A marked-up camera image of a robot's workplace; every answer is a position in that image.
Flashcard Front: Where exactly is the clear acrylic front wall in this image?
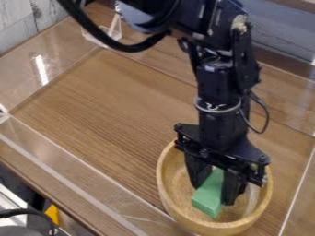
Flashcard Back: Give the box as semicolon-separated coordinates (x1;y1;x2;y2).
0;113;194;236

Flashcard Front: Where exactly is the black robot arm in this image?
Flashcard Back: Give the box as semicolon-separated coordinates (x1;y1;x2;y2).
55;0;269;206

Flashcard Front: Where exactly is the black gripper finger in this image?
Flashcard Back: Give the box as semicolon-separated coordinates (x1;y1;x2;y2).
184;153;212;188
221;169;246;206

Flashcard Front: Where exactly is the brown wooden bowl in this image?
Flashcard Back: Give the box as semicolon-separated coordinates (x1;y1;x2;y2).
156;142;273;236

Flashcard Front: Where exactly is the clear acrylic wall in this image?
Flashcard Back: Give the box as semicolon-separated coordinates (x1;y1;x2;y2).
121;38;315;137
0;18;97;112
0;113;194;236

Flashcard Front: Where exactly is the clear acrylic corner bracket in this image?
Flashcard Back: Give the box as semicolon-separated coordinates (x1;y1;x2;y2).
81;14;122;49

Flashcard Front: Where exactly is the green rectangular block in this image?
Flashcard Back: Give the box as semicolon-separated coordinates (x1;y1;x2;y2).
190;169;224;218

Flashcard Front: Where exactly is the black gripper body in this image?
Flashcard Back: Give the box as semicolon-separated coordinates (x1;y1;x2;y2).
172;109;272;188

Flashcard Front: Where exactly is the clear acrylic left wall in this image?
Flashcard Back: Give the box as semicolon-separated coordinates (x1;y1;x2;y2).
0;18;97;112

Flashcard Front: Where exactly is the clear acrylic back wall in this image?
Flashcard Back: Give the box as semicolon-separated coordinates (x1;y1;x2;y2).
121;38;315;137

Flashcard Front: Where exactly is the black cable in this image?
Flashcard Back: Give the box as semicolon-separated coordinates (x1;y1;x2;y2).
0;208;62;236

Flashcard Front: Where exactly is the yellow black device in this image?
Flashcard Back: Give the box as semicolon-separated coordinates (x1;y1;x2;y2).
25;203;74;236

